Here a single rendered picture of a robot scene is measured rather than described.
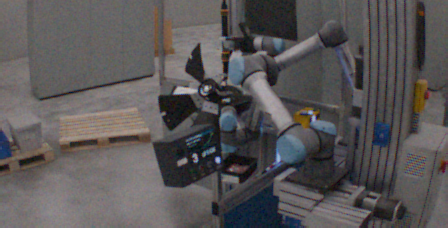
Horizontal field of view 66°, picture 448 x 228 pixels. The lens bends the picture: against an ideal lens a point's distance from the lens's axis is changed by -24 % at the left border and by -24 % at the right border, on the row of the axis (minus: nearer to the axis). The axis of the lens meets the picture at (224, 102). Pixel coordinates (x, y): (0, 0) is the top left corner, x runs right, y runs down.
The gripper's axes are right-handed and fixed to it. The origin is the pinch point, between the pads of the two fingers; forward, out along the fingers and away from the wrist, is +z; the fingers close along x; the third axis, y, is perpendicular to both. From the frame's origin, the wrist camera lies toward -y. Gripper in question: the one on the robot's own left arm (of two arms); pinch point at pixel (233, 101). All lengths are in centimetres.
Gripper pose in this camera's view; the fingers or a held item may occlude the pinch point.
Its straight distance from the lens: 238.7
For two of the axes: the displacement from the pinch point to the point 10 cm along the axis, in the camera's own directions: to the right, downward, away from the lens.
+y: -9.9, 1.1, 0.6
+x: 1.3, 9.5, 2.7
